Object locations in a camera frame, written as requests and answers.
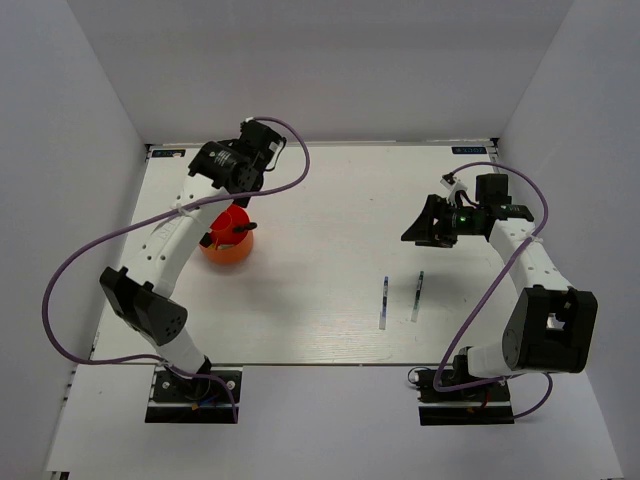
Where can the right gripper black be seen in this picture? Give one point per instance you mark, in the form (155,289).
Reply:
(424,232)

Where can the black handled scissors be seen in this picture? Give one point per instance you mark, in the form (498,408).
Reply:
(239,229)

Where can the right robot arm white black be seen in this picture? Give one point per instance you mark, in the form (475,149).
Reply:
(550,329)

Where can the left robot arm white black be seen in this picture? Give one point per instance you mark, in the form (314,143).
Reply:
(139,292)

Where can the right blue table label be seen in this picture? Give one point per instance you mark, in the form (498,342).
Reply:
(469,150)

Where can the blue table label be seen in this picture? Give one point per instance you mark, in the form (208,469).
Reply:
(168,153)
(469,150)

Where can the green gel pen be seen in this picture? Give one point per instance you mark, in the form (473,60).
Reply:
(417,298)

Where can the blue gel pen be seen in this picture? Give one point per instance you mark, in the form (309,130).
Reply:
(384,304)

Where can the red round pen holder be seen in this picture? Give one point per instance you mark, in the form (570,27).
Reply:
(239,245)

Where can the left blue table label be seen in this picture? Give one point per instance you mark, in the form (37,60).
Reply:
(168,153)

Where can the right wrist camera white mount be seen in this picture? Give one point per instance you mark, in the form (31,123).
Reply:
(456,188)

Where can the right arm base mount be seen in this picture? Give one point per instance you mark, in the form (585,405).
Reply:
(480,406)

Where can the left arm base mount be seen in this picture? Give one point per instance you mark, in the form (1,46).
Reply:
(174,400)

